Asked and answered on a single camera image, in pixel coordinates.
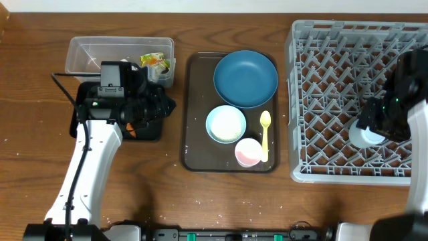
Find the black waste tray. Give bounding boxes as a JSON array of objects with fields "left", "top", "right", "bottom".
[{"left": 69, "top": 82, "right": 163, "bottom": 141}]

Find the blue plate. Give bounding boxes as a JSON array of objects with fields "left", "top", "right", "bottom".
[{"left": 213, "top": 50, "right": 279, "bottom": 108}]

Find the yellow plastic spoon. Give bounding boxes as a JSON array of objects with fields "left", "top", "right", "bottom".
[{"left": 260, "top": 110, "right": 272, "bottom": 162}]

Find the light blue rice bowl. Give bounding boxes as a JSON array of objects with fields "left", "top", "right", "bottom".
[{"left": 205, "top": 105, "right": 247, "bottom": 144}]

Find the pink cup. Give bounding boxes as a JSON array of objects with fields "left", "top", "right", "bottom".
[{"left": 235, "top": 138, "right": 263, "bottom": 168}]

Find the dark brown serving tray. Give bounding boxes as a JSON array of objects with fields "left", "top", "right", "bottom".
[{"left": 181, "top": 52, "right": 280, "bottom": 173}]

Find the green yellow snack wrapper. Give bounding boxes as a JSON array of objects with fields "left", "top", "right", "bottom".
[{"left": 140, "top": 52, "right": 171, "bottom": 68}]

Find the orange carrot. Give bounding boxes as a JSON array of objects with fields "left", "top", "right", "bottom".
[{"left": 126, "top": 123, "right": 136, "bottom": 138}]

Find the grey dishwasher rack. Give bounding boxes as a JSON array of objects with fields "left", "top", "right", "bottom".
[{"left": 285, "top": 20, "right": 427, "bottom": 186}]

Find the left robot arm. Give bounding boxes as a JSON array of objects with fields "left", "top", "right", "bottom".
[{"left": 23, "top": 61, "right": 176, "bottom": 240}]

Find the white rice pile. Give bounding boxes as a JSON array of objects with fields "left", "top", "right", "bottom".
[{"left": 211, "top": 108, "right": 241, "bottom": 143}]

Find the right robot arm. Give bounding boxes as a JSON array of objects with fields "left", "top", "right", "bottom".
[{"left": 334, "top": 46, "right": 427, "bottom": 240}]

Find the clear plastic bin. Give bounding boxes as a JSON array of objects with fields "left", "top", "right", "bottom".
[{"left": 65, "top": 36, "right": 175, "bottom": 88}]

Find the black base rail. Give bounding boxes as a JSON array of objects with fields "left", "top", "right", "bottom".
[{"left": 142, "top": 228, "right": 334, "bottom": 241}]

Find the blue cup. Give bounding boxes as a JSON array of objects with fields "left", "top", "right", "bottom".
[{"left": 348, "top": 120, "right": 385, "bottom": 149}]

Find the white tissue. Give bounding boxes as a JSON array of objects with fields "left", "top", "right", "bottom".
[{"left": 148, "top": 68, "right": 164, "bottom": 84}]

